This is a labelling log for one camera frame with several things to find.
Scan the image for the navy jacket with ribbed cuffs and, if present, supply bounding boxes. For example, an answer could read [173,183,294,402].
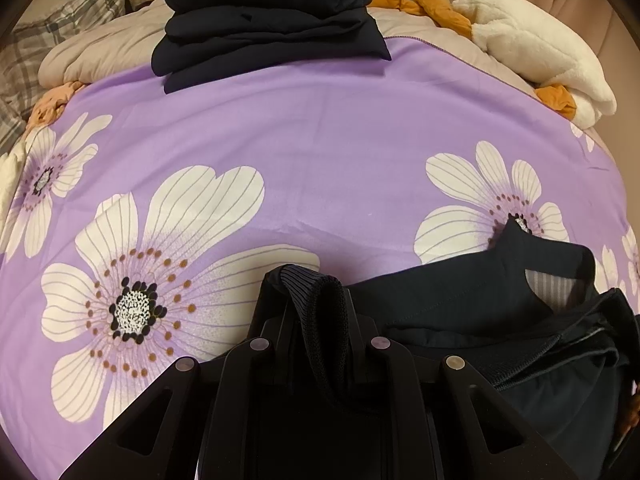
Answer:
[280,217,640,480]

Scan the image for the white and orange plush toy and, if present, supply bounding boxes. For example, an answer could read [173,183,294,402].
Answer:
[366,0,619,129]

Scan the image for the folded navy garment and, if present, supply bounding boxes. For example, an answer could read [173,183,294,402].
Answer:
[151,6,394,96]

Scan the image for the grey plaid pillow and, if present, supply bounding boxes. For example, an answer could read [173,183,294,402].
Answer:
[0,0,135,155]

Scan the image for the beige quilt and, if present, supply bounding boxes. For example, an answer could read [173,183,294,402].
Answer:
[36,0,538,98]

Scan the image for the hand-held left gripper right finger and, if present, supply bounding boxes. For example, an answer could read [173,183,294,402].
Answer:
[342,284,568,480]

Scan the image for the purple floral bedsheet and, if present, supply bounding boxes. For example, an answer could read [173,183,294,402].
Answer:
[0,36,640,480]

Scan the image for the white cloth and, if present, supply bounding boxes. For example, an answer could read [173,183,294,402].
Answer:
[0,151,24,212]

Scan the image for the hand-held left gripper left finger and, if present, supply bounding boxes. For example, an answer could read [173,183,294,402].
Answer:
[59,265,313,480]

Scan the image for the peach cloth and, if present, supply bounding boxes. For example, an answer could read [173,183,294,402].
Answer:
[26,80,87,134]

